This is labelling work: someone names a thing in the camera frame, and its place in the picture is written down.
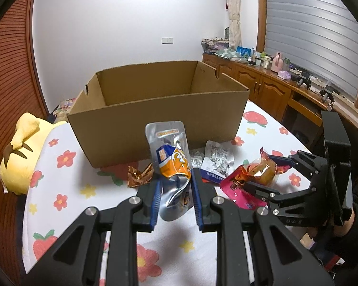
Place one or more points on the floral curtain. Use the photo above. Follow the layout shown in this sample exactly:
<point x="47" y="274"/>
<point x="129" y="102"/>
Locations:
<point x="234" y="9"/>

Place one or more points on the pink snack packet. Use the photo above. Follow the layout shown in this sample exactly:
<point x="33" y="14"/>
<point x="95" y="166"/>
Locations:
<point x="237" y="192"/>

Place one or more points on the purple cloth item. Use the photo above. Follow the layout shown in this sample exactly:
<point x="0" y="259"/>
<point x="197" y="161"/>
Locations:
<point x="284" y="75"/>

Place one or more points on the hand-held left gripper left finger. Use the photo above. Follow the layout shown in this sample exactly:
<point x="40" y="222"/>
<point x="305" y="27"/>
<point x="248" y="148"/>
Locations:
<point x="155" y="207"/>

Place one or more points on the wooden slatted wardrobe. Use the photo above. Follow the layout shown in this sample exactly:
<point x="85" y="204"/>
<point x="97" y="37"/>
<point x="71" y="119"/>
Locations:
<point x="9" y="65"/>

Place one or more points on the yellow plush toy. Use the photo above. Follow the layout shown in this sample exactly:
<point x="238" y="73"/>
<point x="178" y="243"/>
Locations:
<point x="21" y="161"/>

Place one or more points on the brown pastry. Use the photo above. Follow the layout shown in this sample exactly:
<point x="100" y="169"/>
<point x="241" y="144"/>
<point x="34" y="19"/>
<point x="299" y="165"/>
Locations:
<point x="261" y="169"/>

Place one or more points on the grey window blind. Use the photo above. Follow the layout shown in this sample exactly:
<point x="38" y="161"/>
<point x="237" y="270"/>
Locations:
<point x="310" y="20"/>

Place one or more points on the crumpled silver snack packet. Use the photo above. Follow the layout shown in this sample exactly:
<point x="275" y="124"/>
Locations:
<point x="217" y="161"/>
<point x="197" y="158"/>

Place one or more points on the blue packet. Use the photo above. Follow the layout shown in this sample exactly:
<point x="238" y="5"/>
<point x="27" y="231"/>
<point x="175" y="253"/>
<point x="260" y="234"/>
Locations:
<point x="241" y="50"/>

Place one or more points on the pink kettle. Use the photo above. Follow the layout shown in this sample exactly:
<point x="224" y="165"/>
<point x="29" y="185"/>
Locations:
<point x="276" y="62"/>

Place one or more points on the brown orange snack wrapper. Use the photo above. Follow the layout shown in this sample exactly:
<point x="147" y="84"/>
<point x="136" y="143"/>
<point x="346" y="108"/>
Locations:
<point x="140" y="176"/>

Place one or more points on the silver orange snack pouch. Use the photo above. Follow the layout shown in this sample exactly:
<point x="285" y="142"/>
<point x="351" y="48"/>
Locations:
<point x="170" y="161"/>

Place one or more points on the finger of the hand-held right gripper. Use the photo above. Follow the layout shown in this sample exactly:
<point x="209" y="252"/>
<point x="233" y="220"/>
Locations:
<point x="301" y="161"/>
<point x="265" y="192"/>

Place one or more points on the wooden sideboard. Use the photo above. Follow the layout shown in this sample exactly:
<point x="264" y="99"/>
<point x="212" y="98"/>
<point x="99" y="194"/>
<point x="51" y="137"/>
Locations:
<point x="265" y="89"/>

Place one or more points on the brown cardboard box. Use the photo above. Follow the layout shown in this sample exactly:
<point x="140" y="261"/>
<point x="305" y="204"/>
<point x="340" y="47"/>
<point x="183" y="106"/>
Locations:
<point x="122" y="131"/>

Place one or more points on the white wall switch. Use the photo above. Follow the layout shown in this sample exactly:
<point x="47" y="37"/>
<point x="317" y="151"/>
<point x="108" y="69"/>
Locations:
<point x="167" y="40"/>

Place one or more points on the black small tripod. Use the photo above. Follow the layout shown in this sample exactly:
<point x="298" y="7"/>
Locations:
<point x="304" y="79"/>
<point x="328" y="93"/>

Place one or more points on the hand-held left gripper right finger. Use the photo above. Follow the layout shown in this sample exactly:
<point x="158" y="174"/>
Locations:
<point x="197" y="202"/>

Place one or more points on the person's right forearm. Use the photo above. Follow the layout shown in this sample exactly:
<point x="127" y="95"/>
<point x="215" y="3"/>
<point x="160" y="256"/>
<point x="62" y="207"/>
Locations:
<point x="350" y="218"/>

